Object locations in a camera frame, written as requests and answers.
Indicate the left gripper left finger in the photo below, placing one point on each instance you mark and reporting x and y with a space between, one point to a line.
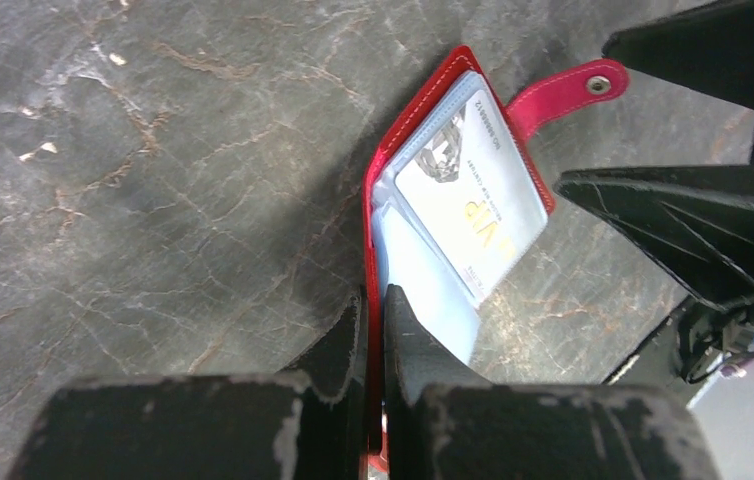
305 421

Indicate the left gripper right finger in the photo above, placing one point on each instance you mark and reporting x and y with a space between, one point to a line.
445 421

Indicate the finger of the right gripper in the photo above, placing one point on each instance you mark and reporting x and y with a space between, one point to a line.
709 49
695 222

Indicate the red leather card holder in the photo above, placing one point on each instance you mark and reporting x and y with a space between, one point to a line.
398 250

